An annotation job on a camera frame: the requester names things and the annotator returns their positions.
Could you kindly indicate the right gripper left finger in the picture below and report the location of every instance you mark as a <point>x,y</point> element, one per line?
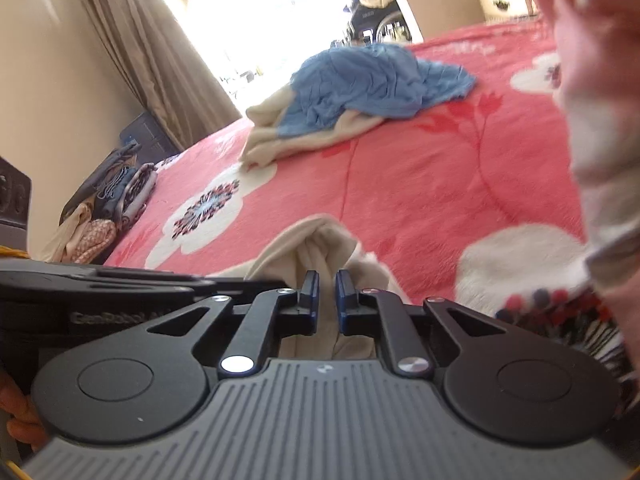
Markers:
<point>242,339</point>

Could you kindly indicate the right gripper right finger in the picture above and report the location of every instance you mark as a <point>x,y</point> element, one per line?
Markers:
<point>409,340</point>

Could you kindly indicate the cream bear sweatshirt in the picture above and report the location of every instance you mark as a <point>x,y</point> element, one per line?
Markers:
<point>322,244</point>

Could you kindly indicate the beige folded clothes pile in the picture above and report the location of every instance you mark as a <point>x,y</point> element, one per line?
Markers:
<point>79,238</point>

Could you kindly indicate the dark folded clothes stack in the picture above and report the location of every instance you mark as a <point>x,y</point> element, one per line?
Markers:
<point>117,190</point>

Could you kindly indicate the wheelchair with clothes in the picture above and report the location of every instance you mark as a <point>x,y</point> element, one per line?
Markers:
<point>376,22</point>

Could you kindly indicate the red floral bed blanket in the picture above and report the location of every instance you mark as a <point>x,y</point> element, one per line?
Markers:
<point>471,200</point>

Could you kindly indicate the cream crumpled garment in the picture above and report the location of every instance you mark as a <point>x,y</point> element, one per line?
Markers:
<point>266,142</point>

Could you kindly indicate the blue storage crate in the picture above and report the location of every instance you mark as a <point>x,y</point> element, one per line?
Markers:
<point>155,144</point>

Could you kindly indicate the blue crumpled garment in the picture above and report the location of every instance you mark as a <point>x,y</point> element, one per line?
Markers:
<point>385,80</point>

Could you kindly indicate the brown curtain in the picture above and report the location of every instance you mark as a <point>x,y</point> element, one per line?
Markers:
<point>161,68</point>

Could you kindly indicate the white bedside cabinet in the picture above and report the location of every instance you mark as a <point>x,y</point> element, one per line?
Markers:
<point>497,11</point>

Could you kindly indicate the person in pink sleeve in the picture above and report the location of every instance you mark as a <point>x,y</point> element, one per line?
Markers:
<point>598,46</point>

